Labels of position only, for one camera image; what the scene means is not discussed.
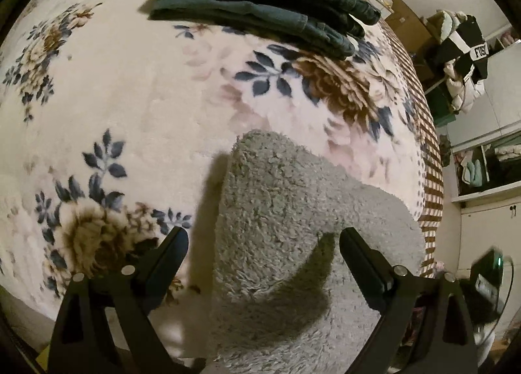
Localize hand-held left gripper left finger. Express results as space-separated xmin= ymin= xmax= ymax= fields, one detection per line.
xmin=48 ymin=226 xmax=206 ymax=374

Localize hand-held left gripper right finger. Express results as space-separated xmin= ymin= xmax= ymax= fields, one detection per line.
xmin=339 ymin=227 xmax=479 ymax=374

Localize grey fluffy towel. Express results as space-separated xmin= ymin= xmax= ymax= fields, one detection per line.
xmin=207 ymin=129 xmax=426 ymax=374

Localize teal folded cloth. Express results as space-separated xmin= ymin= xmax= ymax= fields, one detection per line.
xmin=461 ymin=160 xmax=484 ymax=186

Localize floral bed blanket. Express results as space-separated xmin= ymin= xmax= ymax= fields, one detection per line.
xmin=0 ymin=0 xmax=444 ymax=320

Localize green storage box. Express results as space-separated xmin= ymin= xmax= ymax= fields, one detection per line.
xmin=424 ymin=84 xmax=459 ymax=125

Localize white wardrobe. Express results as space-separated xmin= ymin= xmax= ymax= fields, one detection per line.
xmin=443 ymin=24 xmax=521 ymax=204

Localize pile of clothes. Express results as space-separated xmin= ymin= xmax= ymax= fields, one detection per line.
xmin=433 ymin=10 xmax=487 ymax=113

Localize black jacket with white stripe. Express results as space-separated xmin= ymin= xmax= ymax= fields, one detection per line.
xmin=430 ymin=15 xmax=489 ymax=80

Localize large cardboard box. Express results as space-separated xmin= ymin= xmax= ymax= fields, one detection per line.
xmin=384 ymin=0 xmax=433 ymax=54

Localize faded folded jeans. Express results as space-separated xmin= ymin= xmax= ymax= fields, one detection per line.
xmin=148 ymin=0 xmax=359 ymax=60

